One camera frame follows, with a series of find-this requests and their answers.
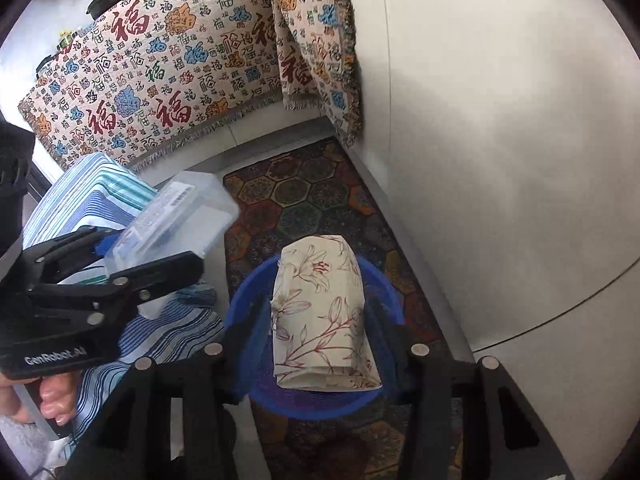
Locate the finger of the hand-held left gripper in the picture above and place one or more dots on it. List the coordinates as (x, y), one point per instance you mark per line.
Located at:
(160, 272)
(60, 255)

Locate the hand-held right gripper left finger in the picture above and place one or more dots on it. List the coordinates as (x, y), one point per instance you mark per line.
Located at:
(200, 400)

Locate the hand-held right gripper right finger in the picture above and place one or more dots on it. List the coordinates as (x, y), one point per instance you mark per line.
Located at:
(435, 410)

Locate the clear plastic box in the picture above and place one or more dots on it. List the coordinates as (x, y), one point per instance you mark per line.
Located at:
(200, 210)

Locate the blue plastic basket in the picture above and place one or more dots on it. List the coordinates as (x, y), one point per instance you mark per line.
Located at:
(310, 405)

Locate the floral paper carton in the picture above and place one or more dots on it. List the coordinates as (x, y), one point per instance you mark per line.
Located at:
(320, 310)

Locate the person's left hand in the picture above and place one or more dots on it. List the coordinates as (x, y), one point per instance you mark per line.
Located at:
(55, 400)

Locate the blue striped tablecloth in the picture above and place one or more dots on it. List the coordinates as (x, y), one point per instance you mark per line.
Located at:
(150, 330)

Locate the patterned floor mat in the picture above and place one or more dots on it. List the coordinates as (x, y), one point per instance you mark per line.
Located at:
(310, 195)

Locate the large printed blanket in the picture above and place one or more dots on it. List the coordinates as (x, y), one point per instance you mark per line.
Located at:
(150, 60)

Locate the yellow cap seasoning bottle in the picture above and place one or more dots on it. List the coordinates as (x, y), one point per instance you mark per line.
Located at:
(69, 36)

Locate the white kitchen cabinet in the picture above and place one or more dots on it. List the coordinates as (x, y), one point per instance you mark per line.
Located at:
(500, 160)

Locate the small printed blanket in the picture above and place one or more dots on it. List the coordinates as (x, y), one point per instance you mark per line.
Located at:
(320, 35)

